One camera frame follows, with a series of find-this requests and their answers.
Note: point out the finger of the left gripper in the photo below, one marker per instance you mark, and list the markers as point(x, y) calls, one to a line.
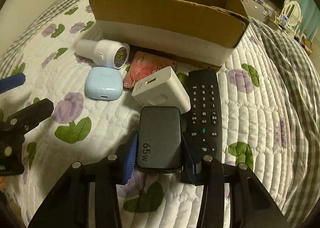
point(11, 82)
point(25, 120)

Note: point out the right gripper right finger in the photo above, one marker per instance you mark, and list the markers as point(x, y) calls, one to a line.
point(251, 204)

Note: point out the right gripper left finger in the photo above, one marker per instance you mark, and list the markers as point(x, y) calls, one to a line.
point(67, 203)

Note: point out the grey 65W charger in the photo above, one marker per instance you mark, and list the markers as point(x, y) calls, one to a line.
point(159, 140)

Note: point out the white handheld device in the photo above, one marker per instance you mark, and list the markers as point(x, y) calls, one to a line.
point(104, 53)

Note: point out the white power adapter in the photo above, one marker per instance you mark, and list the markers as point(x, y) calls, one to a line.
point(162, 88)

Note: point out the person's left hand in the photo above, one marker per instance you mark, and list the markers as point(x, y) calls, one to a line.
point(2, 183)

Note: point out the floral white quilted mat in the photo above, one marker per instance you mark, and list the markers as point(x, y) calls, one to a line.
point(143, 145)

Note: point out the black remote control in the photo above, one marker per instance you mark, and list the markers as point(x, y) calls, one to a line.
point(204, 120)

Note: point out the light blue earbuds case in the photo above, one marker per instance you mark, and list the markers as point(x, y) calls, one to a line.
point(104, 83)

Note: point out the pink patterned pouch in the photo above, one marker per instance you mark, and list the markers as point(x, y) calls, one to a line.
point(143, 65)

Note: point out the brown cardboard box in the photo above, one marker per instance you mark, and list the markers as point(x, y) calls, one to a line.
point(199, 32)

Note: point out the white dressing table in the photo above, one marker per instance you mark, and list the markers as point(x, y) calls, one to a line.
point(290, 32)

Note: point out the grey mini fridge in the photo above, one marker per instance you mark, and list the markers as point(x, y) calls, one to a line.
point(256, 10)

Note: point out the oval white vanity mirror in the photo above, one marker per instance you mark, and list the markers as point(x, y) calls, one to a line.
point(292, 12)

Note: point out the green curtain by wardrobe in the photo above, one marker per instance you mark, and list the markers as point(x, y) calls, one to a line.
point(310, 20)

